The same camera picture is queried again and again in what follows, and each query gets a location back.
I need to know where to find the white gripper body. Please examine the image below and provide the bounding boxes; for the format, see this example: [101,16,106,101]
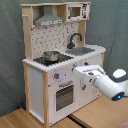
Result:
[73,65,105,84]

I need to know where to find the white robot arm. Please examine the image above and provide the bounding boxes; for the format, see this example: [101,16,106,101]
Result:
[73,65,128,101]

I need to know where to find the wooden toy kitchen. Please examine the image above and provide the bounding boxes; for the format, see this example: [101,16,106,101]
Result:
[22,2,105,127]

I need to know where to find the toy fridge door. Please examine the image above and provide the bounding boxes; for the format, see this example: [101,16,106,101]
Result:
[80,55,102,106]

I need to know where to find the grey toy sink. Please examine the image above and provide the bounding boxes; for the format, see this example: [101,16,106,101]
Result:
[66,47,94,56]

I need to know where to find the black toy stovetop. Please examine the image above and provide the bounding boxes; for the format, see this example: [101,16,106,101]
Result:
[34,54,71,66]

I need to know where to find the black toy faucet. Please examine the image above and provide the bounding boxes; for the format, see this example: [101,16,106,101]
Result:
[67,33,82,49]

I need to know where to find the toy oven door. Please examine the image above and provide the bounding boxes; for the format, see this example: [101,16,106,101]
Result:
[56,85,74,111]

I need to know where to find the red left stove knob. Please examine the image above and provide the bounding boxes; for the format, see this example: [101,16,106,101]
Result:
[54,73,60,79]

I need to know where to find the silver toy pot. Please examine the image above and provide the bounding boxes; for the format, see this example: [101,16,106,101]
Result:
[43,51,60,61]

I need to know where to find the white toy microwave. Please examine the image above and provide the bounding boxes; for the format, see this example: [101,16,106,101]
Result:
[66,3,90,21]

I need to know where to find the grey range hood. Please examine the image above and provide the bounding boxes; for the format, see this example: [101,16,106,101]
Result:
[35,5,64,27]

